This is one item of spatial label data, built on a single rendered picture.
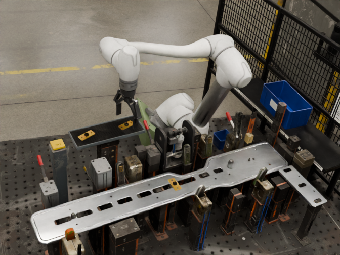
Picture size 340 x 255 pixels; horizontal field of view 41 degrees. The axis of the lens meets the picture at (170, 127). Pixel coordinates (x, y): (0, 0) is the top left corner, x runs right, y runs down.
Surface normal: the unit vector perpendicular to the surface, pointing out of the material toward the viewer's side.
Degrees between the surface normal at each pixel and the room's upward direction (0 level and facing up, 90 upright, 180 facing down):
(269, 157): 0
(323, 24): 89
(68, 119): 0
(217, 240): 0
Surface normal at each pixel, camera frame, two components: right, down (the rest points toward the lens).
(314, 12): -0.95, 0.08
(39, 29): 0.10, -0.77
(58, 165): 0.47, 0.58
